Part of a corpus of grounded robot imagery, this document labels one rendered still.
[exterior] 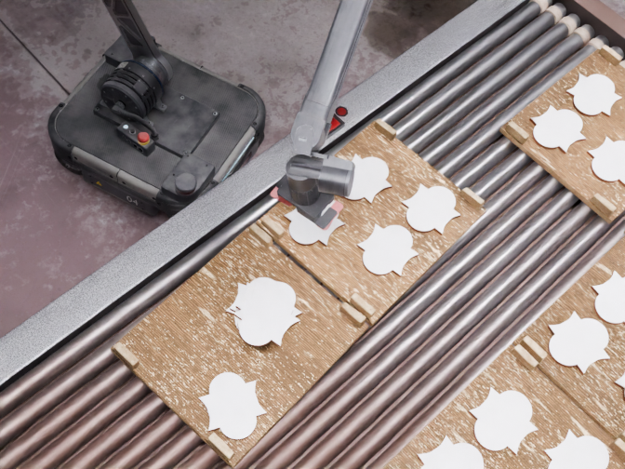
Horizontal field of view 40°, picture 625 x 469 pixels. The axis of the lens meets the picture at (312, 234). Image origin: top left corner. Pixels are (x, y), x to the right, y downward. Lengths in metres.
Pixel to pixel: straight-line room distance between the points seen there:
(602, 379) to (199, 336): 0.85
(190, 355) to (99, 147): 1.26
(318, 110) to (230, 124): 1.33
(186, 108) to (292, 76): 0.59
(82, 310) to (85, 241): 1.14
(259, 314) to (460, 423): 0.47
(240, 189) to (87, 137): 1.03
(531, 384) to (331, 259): 0.50
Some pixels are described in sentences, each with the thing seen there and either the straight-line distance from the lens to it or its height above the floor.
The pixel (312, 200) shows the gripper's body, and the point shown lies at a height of 1.16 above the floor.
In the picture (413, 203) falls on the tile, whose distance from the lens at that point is 1.98.
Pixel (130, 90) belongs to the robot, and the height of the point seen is 0.41.
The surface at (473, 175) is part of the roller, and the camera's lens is 2.10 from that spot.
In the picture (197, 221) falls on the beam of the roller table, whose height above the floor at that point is 0.91.
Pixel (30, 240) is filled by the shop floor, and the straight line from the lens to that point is 3.03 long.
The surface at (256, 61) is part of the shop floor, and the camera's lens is 3.42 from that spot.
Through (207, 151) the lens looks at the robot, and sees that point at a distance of 2.86.
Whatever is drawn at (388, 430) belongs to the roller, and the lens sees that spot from 1.78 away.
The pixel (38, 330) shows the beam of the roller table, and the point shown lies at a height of 0.92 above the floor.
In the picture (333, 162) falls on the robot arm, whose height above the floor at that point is 1.26.
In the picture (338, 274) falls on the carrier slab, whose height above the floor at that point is 0.94.
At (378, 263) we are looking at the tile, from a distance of 1.89.
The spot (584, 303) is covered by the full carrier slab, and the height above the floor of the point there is 0.94.
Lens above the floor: 2.60
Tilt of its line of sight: 60 degrees down
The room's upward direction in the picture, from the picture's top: 11 degrees clockwise
